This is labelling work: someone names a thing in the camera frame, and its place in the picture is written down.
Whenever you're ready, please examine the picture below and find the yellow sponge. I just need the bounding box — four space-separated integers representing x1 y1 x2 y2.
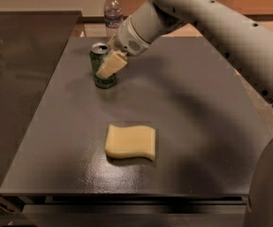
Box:
105 125 156 161

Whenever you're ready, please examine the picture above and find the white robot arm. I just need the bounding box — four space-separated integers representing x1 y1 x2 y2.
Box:
97 0 273 227

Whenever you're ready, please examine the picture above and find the clear plastic water bottle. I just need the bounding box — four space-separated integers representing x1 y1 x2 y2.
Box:
104 0 123 37

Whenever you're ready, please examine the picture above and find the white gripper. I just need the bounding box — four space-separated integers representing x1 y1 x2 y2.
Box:
96 16 150 79

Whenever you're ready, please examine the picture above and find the green soda can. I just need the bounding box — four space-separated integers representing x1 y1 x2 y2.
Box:
89 42 117 90

